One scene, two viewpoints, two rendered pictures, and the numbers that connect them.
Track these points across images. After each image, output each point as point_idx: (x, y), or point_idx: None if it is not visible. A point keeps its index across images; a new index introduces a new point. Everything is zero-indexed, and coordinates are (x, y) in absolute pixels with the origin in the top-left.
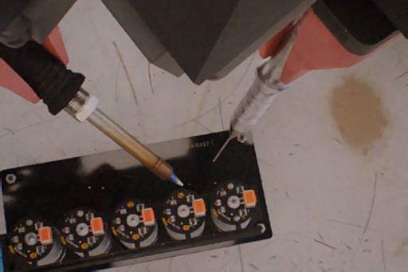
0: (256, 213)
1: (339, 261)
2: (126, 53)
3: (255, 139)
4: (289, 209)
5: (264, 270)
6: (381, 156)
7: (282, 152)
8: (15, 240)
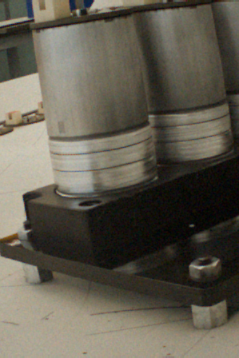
0: (46, 198)
1: None
2: None
3: (177, 340)
4: None
5: None
6: None
7: (78, 356)
8: None
